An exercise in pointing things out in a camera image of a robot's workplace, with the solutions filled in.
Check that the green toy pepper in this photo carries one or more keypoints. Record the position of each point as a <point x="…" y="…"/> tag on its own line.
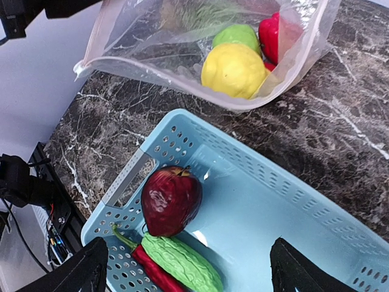
<point x="238" y="34"/>

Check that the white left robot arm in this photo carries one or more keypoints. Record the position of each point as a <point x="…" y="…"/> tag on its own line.
<point x="40" y="42"/>

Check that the dark red toy pepper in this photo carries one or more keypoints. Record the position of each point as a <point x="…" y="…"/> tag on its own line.
<point x="170" y="199"/>

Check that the black front frame rail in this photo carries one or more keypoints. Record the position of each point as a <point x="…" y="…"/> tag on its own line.
<point x="60" y="221"/>

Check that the yellow toy pepper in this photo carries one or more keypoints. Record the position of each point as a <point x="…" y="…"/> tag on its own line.
<point x="234" y="69"/>

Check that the red toy chili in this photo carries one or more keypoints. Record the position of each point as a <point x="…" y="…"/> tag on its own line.
<point x="160" y="277"/>

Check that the green toy bitter gourd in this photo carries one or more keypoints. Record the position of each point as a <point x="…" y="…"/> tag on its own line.
<point x="182" y="262"/>

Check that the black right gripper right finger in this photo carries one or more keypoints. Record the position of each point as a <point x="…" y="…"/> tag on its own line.
<point x="292" y="271"/>

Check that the clear zip top bag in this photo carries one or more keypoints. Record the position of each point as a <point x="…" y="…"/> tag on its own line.
<point x="168" y="42"/>

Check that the bright red toy pepper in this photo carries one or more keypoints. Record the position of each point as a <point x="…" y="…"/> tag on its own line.
<point x="274" y="31"/>

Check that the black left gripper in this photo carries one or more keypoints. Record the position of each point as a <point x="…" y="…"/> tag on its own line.
<point x="16" y="15"/>

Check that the light blue plastic basket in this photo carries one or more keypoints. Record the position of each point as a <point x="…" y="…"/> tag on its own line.
<point x="248" y="203"/>

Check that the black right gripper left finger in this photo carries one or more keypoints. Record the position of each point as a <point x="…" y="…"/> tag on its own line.
<point x="85" y="271"/>

